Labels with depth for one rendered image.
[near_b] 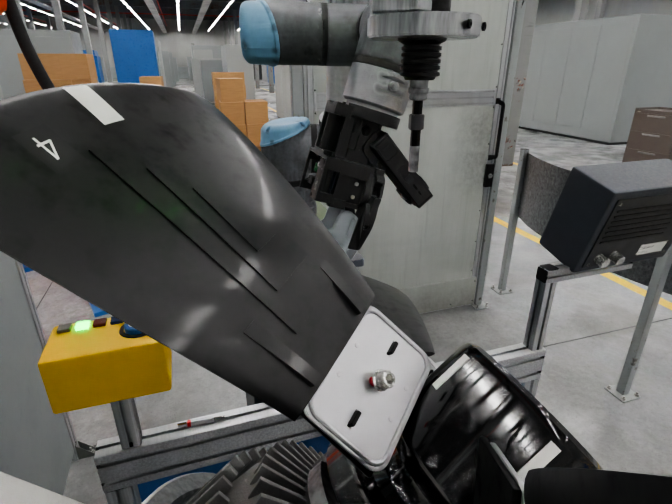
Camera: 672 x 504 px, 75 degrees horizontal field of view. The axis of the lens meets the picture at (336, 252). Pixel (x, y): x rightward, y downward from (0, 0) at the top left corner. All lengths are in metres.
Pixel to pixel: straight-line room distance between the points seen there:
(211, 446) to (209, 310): 0.63
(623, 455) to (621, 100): 8.48
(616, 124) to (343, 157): 9.77
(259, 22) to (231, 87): 7.24
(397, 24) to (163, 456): 0.76
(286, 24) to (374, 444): 0.49
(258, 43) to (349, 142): 0.18
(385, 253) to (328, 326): 2.22
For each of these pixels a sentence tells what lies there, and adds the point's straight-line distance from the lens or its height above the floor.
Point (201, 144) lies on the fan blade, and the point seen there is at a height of 1.39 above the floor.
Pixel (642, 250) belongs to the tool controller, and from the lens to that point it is 1.13.
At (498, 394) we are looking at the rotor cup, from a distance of 0.29.
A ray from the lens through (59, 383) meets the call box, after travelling 0.74.
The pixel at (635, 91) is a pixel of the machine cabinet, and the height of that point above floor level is 0.98.
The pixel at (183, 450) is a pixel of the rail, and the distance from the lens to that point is 0.87.
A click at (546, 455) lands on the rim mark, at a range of 0.29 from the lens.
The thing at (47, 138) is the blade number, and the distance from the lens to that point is 0.28.
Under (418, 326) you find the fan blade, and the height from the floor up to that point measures 1.18.
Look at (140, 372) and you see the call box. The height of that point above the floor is 1.03.
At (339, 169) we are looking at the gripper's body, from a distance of 0.51.
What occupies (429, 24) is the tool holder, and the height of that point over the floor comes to 1.46.
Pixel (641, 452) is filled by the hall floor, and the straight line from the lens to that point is 2.31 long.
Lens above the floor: 1.44
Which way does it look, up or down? 23 degrees down
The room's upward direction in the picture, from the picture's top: straight up
